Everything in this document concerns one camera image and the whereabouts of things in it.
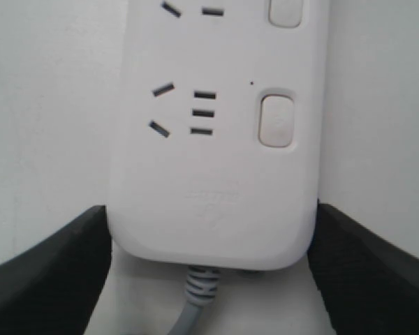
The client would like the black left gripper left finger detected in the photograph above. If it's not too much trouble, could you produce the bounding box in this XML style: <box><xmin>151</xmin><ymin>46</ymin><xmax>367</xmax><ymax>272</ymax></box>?
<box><xmin>0</xmin><ymin>205</ymin><xmax>112</xmax><ymax>334</ymax></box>

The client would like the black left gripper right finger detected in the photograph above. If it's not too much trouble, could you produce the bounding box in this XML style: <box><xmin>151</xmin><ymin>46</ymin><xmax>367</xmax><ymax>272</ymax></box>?
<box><xmin>309</xmin><ymin>203</ymin><xmax>419</xmax><ymax>334</ymax></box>

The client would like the white five-outlet power strip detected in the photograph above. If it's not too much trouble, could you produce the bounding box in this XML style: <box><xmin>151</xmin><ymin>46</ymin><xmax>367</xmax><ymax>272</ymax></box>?
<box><xmin>107</xmin><ymin>1</ymin><xmax>330</xmax><ymax>271</ymax></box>

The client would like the grey power cord with plug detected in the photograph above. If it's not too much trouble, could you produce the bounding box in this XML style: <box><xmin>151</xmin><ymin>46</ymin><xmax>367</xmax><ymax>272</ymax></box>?
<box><xmin>163</xmin><ymin>264</ymin><xmax>221</xmax><ymax>335</ymax></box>

